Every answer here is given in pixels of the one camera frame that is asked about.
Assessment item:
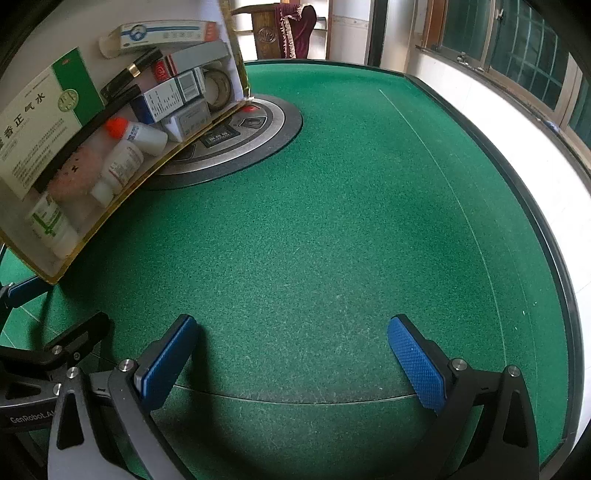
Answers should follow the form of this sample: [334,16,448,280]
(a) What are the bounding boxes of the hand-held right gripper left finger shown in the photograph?
[47,314,200,480]

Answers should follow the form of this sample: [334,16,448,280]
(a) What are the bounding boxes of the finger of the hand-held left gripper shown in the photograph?
[0,275,51,311]
[0,311,112,372]

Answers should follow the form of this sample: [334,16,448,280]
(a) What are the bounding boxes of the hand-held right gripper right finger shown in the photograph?
[387,314,542,480]

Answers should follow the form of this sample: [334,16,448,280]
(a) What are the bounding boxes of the white bottle with green label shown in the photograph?
[28,194,82,260]

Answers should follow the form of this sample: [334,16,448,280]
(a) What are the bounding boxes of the pink fluffy toy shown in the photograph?
[46,147,112,207]

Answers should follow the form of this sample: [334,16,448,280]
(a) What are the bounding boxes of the white bottle with red print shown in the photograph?
[90,138,145,207]

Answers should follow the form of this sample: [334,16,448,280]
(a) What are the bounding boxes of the large medicine carton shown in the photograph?
[0,46,107,200]

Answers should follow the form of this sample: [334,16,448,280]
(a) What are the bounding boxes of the small white box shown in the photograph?
[161,99,213,143]

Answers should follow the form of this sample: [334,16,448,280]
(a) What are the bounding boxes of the black lipstick with gold band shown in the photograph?
[100,48,164,99]

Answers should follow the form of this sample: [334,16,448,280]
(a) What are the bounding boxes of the blue and white box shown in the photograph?
[130,67,206,124]

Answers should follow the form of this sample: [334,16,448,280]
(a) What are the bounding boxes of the gold-edged white cardboard box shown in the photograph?
[0,0,252,284]

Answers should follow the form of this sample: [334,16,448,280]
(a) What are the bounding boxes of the tape roll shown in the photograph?
[203,67,233,112]

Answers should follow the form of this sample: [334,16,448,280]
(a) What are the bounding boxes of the grey and red box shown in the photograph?
[156,39,230,84]

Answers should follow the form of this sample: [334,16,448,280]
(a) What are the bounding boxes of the long white ointment box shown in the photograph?
[111,21,221,49]

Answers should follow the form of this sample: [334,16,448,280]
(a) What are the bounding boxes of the round table control panel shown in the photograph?
[143,95,304,191]

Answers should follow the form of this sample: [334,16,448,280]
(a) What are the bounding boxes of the green-framed window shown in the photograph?
[416,0,591,146]

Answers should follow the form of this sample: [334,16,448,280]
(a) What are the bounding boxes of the dark wooden chair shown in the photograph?
[229,4,329,61]

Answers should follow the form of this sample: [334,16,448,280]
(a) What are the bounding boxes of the maroon fringed cloth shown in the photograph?
[274,4,318,60]

